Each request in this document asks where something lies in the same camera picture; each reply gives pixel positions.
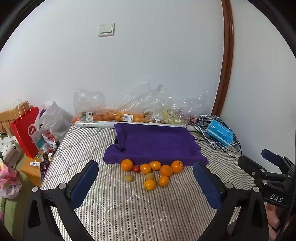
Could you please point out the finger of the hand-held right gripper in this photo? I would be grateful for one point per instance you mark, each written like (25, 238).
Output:
(254, 170)
(270, 157)

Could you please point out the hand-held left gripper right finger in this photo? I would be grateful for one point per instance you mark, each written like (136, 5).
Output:
(207, 185)

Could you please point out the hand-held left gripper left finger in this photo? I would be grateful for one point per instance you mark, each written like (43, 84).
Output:
(85, 183)

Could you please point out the orange with stem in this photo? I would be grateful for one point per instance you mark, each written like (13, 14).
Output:
(177, 166)

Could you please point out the kiwi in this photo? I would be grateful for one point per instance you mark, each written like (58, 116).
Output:
(129, 178)
(149, 176)

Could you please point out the red tomato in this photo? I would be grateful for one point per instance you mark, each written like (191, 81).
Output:
(136, 169)

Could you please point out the pink cloth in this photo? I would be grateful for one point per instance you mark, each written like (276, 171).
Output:
(276, 217)

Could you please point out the dark purple pouch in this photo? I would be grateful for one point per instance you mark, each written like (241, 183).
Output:
(44, 170)

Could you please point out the group of small bottles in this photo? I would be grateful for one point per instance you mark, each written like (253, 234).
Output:
(49, 151)

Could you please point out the blue tissue box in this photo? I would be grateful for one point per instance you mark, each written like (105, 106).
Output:
(219, 132)

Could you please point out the wooden nightstand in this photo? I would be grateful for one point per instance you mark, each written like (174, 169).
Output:
(30, 172)

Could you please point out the white paper roll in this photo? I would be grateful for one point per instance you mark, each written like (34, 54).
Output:
(97, 124)

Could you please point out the teal white box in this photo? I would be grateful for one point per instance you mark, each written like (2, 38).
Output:
(39, 140)

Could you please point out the purple towel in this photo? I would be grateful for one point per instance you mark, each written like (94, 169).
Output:
(157, 143)

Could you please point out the clear bag of leafy mandarins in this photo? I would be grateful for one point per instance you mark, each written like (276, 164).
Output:
(87, 114)

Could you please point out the clear bag of red tomatoes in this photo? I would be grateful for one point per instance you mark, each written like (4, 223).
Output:
(193, 117)

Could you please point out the grey plastic bag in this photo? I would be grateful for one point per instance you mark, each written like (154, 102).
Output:
(55, 118)

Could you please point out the clear bag of yellow fruit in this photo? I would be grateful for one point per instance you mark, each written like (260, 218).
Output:
(175, 118)

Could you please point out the pink plastic bag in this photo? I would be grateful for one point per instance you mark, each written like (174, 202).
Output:
(9, 185)

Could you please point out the red paper bag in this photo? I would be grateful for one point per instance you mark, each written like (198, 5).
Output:
(23, 136)

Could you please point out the green bedding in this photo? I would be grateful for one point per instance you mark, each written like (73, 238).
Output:
(13, 220)

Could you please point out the clear bag of kiwis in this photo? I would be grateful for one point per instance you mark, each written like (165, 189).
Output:
(158, 120)

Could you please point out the white floral cloth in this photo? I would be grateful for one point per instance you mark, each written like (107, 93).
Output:
(9, 150)

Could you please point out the clear bag of oranges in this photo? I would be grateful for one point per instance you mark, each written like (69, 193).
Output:
(136, 117)

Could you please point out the brown paper bag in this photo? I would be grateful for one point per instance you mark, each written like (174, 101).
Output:
(23, 107)

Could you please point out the wooden headboard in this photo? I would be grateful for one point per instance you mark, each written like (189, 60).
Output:
(7, 118)

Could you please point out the wooden door frame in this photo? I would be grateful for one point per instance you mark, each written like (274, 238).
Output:
(225, 58)

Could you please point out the white light switch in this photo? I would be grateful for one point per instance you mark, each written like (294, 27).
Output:
(106, 29)

